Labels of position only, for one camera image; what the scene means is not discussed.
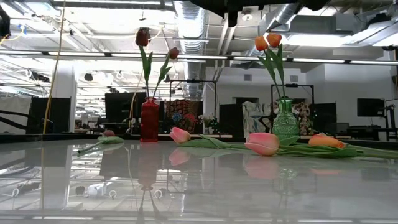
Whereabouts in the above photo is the green glass vase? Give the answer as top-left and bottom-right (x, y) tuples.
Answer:
(272, 98), (301, 141)

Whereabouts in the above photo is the red ribbed glass vase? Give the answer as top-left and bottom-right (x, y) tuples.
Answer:
(139, 96), (160, 143)

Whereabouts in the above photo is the yellow cable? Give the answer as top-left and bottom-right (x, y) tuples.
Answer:
(42, 0), (67, 134)

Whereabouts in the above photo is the black partition panel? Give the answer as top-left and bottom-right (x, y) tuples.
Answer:
(27, 97), (72, 134)
(219, 103), (246, 135)
(309, 102), (338, 127)

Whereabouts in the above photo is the orange tulip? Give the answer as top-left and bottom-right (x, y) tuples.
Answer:
(266, 32), (287, 100)
(307, 133), (346, 150)
(254, 35), (284, 100)

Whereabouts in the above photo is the black monitor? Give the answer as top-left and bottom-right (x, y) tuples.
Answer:
(356, 98), (386, 118)

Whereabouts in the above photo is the pink tulip bouquet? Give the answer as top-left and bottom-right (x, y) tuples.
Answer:
(244, 132), (398, 160)

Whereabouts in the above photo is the silver spiral duct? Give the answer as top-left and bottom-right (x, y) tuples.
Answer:
(248, 0), (312, 58)
(173, 0), (210, 100)

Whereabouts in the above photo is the black curved cable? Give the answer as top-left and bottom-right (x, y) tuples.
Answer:
(0, 109), (32, 131)

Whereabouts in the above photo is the mandala tapestry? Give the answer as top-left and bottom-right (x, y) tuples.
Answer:
(165, 99), (200, 134)

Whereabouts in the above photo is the black monitor screen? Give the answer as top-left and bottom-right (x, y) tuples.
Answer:
(104, 92), (142, 124)

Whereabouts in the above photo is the small flower bouquet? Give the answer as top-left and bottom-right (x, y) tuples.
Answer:
(198, 113), (219, 130)

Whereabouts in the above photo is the brown dotted cloth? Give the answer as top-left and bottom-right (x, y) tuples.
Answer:
(292, 102), (312, 127)

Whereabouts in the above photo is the dark red tulip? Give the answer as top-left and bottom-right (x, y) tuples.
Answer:
(76, 129), (126, 155)
(135, 27), (154, 100)
(151, 46), (180, 100)

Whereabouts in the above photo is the black rectangular frame stand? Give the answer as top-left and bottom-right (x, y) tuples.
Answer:
(169, 79), (218, 121)
(270, 83), (315, 125)

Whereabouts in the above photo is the black desk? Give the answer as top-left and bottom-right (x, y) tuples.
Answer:
(337, 124), (398, 141)

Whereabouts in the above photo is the white patterned cloth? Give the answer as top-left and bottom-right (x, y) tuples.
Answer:
(241, 101), (272, 135)

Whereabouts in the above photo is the white board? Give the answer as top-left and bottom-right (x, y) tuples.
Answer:
(0, 95), (32, 134)

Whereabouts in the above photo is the pink tulip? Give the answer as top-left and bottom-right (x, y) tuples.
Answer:
(169, 126), (249, 150)

